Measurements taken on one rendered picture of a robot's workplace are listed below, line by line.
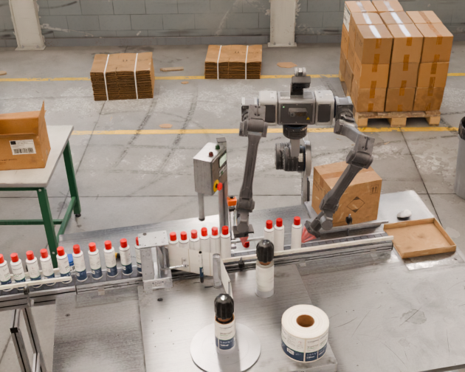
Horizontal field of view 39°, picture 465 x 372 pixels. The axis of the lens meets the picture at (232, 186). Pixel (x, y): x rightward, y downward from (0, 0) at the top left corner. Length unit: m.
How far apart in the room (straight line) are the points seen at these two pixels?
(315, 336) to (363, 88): 3.93
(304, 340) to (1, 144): 2.52
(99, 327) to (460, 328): 1.67
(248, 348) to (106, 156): 3.53
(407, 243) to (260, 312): 0.98
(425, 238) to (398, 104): 3.00
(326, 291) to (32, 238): 2.67
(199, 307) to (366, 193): 1.13
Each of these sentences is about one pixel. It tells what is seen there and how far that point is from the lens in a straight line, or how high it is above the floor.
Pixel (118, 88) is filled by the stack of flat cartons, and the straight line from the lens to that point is 7.14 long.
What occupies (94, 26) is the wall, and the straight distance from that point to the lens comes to 8.66.
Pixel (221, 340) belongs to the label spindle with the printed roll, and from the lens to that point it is 2.84.
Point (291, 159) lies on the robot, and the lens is 3.65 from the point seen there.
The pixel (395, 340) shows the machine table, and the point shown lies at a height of 0.83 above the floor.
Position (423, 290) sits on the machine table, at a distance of 3.38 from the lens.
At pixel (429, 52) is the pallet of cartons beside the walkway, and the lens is 6.41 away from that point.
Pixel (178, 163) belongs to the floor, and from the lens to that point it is 5.91.
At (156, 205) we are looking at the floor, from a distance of 5.37.
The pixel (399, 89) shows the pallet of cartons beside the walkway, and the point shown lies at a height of 0.38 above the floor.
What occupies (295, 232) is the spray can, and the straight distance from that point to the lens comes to 3.35.
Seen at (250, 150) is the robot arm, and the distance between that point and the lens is 3.01.
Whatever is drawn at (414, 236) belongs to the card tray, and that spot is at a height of 0.83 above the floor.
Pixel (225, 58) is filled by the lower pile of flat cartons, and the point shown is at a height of 0.20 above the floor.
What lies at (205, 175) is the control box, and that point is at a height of 1.40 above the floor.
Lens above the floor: 3.03
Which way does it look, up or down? 33 degrees down
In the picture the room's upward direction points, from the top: 1 degrees counter-clockwise
